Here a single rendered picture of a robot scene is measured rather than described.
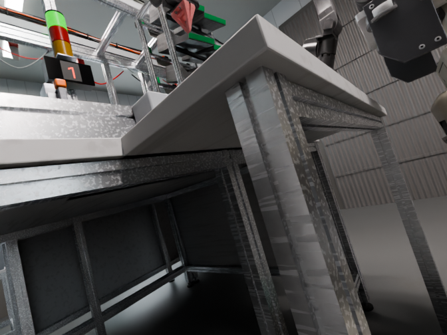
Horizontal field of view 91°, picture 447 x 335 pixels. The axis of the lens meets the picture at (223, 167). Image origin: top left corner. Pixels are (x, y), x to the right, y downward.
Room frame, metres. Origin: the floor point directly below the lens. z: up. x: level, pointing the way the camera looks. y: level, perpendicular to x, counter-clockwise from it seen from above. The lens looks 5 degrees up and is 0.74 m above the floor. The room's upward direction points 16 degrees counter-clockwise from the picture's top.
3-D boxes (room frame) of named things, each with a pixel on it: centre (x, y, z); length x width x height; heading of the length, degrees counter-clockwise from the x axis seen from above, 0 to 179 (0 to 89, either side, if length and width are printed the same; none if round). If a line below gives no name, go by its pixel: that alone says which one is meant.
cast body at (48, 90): (0.51, 0.35, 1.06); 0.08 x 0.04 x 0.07; 50
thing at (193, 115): (0.72, -0.10, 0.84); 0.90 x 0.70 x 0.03; 138
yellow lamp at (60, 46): (0.64, 0.38, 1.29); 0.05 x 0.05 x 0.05
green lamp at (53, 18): (0.64, 0.38, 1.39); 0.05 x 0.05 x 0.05
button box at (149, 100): (0.50, 0.06, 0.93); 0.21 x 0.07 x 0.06; 140
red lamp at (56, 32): (0.64, 0.38, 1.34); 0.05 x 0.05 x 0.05
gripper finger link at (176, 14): (0.63, -0.02, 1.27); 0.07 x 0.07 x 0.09; 50
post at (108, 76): (1.74, 0.72, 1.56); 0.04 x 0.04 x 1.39; 50
